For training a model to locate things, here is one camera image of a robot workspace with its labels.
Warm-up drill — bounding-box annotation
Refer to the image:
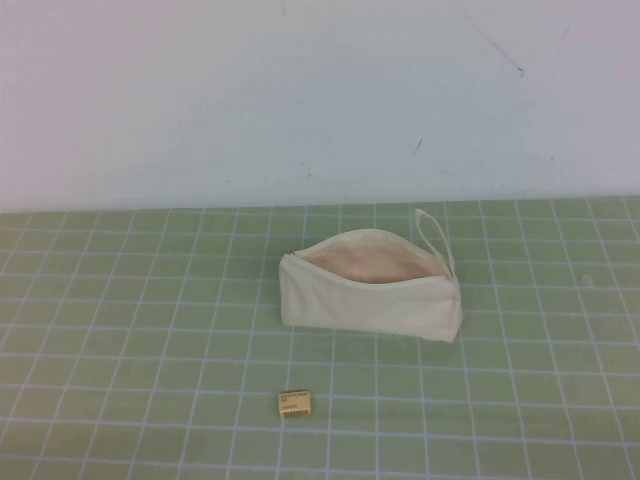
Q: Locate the small beige eraser with label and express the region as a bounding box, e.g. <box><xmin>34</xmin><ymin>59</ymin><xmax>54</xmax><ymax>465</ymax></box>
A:
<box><xmin>278</xmin><ymin>389</ymin><xmax>313</xmax><ymax>420</ymax></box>

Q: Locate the cream fabric pencil case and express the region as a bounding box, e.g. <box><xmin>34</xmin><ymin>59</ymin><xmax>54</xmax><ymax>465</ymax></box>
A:
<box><xmin>278</xmin><ymin>208</ymin><xmax>460</xmax><ymax>346</ymax></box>

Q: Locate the green grid cutting mat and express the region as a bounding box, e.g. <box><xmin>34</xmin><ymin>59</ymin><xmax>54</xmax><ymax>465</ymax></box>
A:
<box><xmin>0</xmin><ymin>195</ymin><xmax>640</xmax><ymax>480</ymax></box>

